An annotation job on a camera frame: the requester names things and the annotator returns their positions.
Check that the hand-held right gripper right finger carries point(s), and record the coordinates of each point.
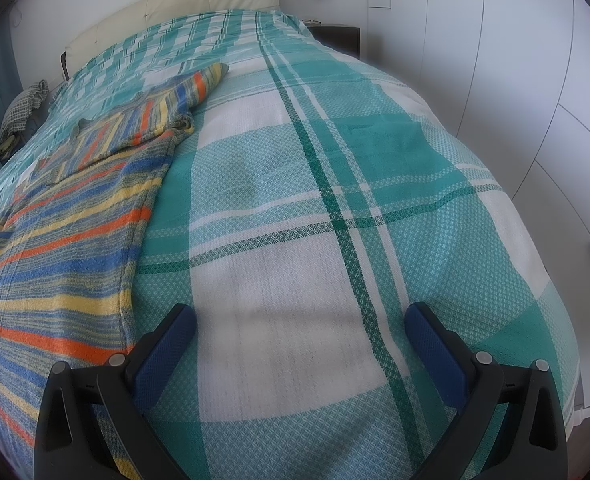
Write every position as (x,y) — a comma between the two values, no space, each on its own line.
(435,355)

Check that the white wardrobe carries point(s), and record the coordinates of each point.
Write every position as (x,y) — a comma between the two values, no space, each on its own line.
(500,85)

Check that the cream padded headboard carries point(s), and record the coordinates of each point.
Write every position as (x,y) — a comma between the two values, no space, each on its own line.
(175,5)

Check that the pile of folded clothes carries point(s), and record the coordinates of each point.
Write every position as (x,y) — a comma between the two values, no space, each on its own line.
(22,110)

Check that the teal checkered bed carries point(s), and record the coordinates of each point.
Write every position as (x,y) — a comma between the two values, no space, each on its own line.
(300,210)

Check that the striped knit sweater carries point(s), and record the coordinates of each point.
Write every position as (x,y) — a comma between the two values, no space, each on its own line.
(50,260)

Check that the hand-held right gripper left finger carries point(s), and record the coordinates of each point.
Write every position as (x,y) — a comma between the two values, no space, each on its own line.
(162,360)

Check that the dark wooden nightstand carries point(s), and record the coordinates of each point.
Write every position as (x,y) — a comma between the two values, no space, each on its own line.
(340,38)

